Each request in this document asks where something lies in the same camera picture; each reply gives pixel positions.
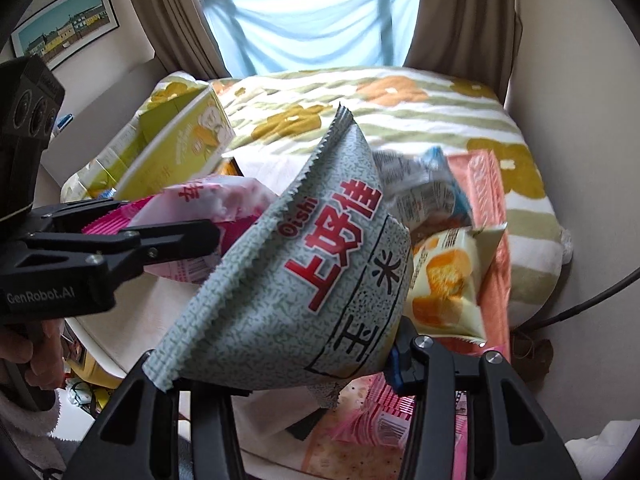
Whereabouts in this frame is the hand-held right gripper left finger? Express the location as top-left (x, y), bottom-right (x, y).
top-left (65, 350), bottom-right (251, 480)

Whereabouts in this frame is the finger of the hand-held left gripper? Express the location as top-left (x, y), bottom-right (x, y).
top-left (22, 199), bottom-right (132, 234)
top-left (10, 219), bottom-right (222, 286)

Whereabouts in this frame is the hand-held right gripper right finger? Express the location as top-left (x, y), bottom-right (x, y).
top-left (382, 315), bottom-right (583, 480)

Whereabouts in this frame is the pink striped snack packet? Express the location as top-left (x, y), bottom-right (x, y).
top-left (330, 375), bottom-right (471, 461)

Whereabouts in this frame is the pink snack bag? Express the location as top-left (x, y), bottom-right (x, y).
top-left (82, 174), bottom-right (281, 286)

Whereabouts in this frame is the pale yellow orange snack packet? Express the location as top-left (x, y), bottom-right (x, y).
top-left (405, 225), bottom-right (508, 348)

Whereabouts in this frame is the yellow-green cardboard box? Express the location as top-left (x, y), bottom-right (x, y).
top-left (87, 82), bottom-right (236, 201)

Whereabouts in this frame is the grey-green speckled snack bag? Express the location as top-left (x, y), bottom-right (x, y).
top-left (142, 102), bottom-right (416, 411)

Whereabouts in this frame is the blue white snack packet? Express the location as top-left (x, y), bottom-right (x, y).
top-left (372, 146), bottom-right (476, 233)

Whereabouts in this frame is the person's left hand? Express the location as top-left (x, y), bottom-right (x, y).
top-left (0, 317), bottom-right (68, 396)

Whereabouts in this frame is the brown curtain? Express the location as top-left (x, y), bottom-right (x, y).
top-left (402, 0), bottom-right (523, 103)
top-left (117, 0), bottom-right (231, 81)

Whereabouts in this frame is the white cloth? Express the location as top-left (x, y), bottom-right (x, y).
top-left (565, 420), bottom-right (640, 480)

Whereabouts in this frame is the floral striped blanket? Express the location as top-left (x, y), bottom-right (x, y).
top-left (135, 67), bottom-right (571, 331)

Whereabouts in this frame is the light blue cloth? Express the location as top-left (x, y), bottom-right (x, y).
top-left (200, 0), bottom-right (423, 78)

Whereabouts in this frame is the framed wall picture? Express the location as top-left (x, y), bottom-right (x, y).
top-left (10, 0), bottom-right (120, 71)

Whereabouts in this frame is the black cable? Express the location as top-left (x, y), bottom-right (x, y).
top-left (520, 260), bottom-right (640, 328)

